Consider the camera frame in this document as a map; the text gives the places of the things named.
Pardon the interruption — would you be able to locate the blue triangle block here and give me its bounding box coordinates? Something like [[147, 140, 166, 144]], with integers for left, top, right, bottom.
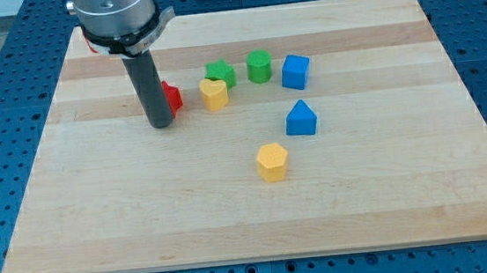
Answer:
[[285, 100, 317, 136]]

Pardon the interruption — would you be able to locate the light wooden board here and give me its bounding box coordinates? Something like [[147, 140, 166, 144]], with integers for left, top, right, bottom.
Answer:
[[2, 0, 487, 273]]

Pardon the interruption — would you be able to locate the yellow heart block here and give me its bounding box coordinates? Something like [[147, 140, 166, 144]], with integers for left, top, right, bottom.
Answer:
[[198, 78, 229, 112]]

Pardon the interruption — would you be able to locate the blue cube block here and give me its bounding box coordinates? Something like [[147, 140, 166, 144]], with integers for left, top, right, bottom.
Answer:
[[281, 55, 310, 90]]

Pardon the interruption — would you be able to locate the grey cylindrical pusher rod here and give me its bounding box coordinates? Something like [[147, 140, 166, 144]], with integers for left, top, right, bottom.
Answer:
[[123, 51, 173, 129]]

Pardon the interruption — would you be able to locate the red star block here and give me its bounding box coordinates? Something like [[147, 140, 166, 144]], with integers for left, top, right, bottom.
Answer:
[[161, 81, 183, 118]]

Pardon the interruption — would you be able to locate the green cylinder block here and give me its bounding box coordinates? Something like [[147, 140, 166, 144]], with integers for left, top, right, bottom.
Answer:
[[247, 49, 272, 83]]

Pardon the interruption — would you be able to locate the green star block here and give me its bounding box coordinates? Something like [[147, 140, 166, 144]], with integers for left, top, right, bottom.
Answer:
[[204, 59, 237, 89]]

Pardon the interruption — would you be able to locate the yellow hexagon block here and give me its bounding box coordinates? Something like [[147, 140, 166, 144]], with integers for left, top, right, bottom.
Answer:
[[256, 143, 288, 183]]

